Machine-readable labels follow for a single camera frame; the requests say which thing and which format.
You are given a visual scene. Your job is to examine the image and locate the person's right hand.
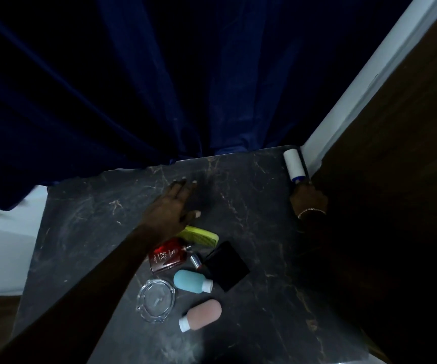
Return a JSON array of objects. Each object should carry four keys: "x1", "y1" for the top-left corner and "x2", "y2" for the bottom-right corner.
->
[{"x1": 289, "y1": 182, "x2": 329, "y2": 220}]

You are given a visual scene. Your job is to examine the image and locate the person's left hand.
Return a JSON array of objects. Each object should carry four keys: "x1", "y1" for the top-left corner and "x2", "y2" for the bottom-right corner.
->
[{"x1": 138, "y1": 180, "x2": 202, "y2": 243}]

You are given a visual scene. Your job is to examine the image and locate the white lint roller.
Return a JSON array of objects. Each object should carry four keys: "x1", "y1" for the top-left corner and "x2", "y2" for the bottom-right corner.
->
[{"x1": 283, "y1": 148, "x2": 311, "y2": 185}]

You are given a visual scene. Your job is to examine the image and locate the person's left forearm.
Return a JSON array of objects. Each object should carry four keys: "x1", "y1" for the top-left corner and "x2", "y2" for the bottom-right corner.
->
[{"x1": 0, "y1": 225, "x2": 173, "y2": 364}]

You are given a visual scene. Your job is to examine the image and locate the yellow-green comb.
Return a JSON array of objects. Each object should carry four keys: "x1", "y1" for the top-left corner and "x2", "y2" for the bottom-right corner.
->
[{"x1": 176, "y1": 225, "x2": 219, "y2": 248}]

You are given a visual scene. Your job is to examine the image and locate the red perfume bottle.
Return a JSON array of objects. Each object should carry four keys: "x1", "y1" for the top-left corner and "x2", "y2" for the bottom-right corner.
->
[{"x1": 149, "y1": 237, "x2": 192, "y2": 274}]

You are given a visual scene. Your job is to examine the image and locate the black square case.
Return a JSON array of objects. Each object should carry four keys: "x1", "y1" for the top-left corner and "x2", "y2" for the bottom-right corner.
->
[{"x1": 202, "y1": 241, "x2": 250, "y2": 292}]

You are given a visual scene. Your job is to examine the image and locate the light blue travel bottle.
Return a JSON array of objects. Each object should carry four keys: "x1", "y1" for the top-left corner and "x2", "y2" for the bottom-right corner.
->
[{"x1": 173, "y1": 270, "x2": 214, "y2": 294}]

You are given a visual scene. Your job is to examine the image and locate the clear glass ashtray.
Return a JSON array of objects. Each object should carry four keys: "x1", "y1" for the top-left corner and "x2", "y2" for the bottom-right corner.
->
[{"x1": 135, "y1": 279, "x2": 176, "y2": 323}]

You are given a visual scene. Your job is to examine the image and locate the pink travel bottle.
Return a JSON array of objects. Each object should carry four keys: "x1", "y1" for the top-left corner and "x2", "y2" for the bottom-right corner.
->
[{"x1": 178, "y1": 299, "x2": 222, "y2": 333}]

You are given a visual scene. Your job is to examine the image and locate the dark blue curtain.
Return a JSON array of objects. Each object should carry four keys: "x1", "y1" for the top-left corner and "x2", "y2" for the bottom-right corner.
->
[{"x1": 0, "y1": 0, "x2": 416, "y2": 216}]

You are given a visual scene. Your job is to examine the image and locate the dark wooden cabinet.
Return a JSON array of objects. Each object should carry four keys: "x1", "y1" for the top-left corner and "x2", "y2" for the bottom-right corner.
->
[{"x1": 311, "y1": 0, "x2": 437, "y2": 364}]

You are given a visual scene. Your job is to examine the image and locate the gold bracelet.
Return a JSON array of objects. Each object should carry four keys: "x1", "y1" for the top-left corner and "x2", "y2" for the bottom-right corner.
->
[{"x1": 297, "y1": 208, "x2": 327, "y2": 220}]

